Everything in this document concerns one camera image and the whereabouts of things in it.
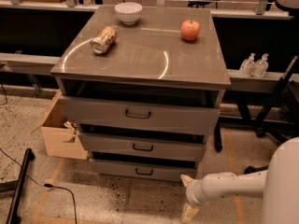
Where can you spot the black floor stand leg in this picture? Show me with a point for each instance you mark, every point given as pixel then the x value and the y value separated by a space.
pixel 16 186

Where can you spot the red apple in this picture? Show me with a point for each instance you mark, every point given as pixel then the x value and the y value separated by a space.
pixel 190 29

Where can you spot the grey drawer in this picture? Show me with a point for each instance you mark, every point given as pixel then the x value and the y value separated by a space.
pixel 138 116
pixel 137 170
pixel 140 147

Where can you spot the grey bottom drawer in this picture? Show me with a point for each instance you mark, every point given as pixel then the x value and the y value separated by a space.
pixel 137 170

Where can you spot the golden soda can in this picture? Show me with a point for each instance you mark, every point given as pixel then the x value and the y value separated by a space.
pixel 104 40

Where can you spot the grey drawer cabinet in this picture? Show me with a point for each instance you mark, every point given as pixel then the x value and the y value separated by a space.
pixel 150 64

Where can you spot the clear sanitizer bottle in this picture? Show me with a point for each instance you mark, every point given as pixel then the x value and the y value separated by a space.
pixel 260 67
pixel 247 66

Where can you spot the grey top drawer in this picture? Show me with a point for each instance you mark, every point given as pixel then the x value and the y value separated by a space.
pixel 138 116

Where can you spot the white ceramic bowl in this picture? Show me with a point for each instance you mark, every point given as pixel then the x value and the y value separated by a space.
pixel 128 12

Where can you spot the right clear sanitizer bottle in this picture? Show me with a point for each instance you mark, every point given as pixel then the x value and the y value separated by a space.
pixel 260 67

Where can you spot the grey middle drawer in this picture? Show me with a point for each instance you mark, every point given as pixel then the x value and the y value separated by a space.
pixel 140 147

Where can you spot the black office chair base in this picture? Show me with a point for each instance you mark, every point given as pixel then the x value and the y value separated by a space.
pixel 279 115

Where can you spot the black table leg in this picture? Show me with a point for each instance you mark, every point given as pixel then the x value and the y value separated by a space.
pixel 217 138

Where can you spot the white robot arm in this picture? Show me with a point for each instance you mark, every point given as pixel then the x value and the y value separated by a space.
pixel 277 186

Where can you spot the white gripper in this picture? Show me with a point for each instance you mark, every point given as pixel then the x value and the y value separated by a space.
pixel 191 192

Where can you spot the cardboard box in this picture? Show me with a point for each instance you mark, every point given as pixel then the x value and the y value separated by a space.
pixel 60 136

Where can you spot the left clear sanitizer bottle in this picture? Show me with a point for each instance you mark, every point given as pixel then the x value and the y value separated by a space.
pixel 247 66

